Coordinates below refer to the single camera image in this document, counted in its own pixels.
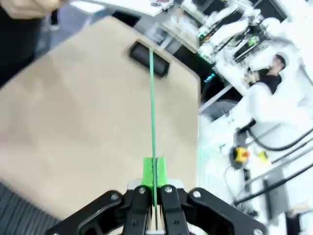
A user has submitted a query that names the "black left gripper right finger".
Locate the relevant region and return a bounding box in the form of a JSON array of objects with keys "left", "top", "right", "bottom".
[{"left": 156, "top": 156, "right": 268, "bottom": 235}]

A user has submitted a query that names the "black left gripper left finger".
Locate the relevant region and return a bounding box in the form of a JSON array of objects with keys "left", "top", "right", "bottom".
[{"left": 46, "top": 156, "right": 155, "bottom": 235}]

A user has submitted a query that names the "green perforated PCB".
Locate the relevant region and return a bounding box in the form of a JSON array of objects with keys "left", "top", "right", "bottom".
[{"left": 149, "top": 47, "right": 158, "bottom": 230}]

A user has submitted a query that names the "person's bare hand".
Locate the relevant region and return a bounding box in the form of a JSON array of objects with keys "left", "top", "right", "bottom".
[{"left": 0, "top": 0, "right": 71, "bottom": 19}]

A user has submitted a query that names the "yellow emergency stop button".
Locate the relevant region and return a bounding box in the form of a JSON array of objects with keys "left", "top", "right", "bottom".
[{"left": 229, "top": 145, "right": 251, "bottom": 170}]

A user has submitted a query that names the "small yellow block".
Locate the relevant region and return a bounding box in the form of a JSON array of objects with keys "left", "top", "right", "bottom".
[{"left": 257, "top": 150, "right": 270, "bottom": 163}]

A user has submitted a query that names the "black plastic tray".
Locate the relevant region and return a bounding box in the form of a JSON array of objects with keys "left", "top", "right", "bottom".
[{"left": 129, "top": 40, "right": 171, "bottom": 79}]

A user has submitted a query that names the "background person in black shirt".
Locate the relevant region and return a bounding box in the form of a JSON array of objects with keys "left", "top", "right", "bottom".
[{"left": 246, "top": 52, "right": 289, "bottom": 95}]

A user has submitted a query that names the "white background table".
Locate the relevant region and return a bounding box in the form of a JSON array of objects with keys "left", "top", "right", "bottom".
[{"left": 69, "top": 0, "right": 167, "bottom": 17}]

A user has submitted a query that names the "person's dark clothed torso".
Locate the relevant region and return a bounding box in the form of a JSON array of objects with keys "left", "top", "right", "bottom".
[{"left": 0, "top": 8, "right": 61, "bottom": 88}]

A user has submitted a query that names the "thin black cable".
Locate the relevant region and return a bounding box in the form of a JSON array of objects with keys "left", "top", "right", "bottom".
[{"left": 224, "top": 165, "right": 246, "bottom": 200}]

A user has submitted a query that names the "thick black cable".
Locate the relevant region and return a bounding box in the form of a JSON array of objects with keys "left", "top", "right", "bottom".
[{"left": 246, "top": 126, "right": 313, "bottom": 152}]

